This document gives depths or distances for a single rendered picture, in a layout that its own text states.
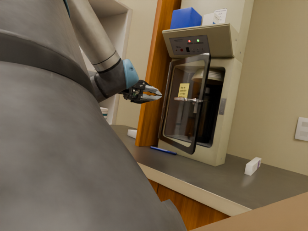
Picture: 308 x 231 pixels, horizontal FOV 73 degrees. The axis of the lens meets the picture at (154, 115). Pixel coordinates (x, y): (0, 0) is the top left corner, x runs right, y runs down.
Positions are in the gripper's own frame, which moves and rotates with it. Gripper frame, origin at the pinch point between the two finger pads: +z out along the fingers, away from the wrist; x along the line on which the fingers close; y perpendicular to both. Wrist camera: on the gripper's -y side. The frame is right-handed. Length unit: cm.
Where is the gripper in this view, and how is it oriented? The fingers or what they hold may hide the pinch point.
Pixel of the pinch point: (157, 95)
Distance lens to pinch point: 83.2
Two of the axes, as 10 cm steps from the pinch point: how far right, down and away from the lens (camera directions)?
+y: 4.0, 1.2, -9.1
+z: 9.0, 1.2, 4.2
